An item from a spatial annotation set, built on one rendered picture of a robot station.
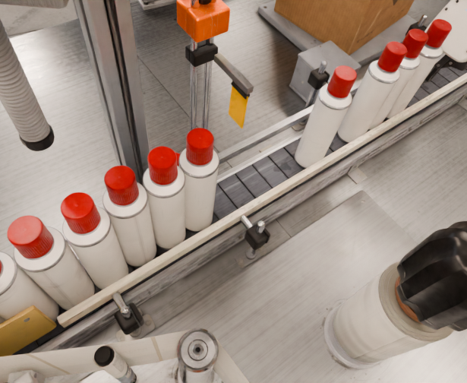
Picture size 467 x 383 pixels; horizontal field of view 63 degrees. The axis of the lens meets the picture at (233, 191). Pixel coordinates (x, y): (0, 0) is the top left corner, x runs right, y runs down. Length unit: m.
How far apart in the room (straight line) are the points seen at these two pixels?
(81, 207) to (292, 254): 0.34
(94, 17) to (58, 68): 0.52
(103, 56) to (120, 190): 0.16
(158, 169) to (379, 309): 0.28
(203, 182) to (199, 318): 0.20
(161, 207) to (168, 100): 0.41
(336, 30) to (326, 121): 0.43
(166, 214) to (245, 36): 0.65
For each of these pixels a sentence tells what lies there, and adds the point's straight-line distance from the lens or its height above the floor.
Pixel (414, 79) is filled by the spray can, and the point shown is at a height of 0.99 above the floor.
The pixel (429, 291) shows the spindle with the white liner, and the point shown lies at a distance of 0.37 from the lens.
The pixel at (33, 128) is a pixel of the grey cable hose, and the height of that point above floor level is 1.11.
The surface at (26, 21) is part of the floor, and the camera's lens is 2.65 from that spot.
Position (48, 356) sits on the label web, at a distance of 0.42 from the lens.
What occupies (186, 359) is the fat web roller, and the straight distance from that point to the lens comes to 0.37.
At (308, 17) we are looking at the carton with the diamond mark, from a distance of 1.05.
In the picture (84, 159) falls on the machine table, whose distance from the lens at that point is 0.78.
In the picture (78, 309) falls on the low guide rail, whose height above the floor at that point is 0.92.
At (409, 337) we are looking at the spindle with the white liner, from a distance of 0.44.
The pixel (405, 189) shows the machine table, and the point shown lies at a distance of 0.84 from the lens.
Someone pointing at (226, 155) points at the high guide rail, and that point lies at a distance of 0.60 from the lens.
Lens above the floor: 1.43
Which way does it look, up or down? 57 degrees down
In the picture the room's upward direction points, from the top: 11 degrees clockwise
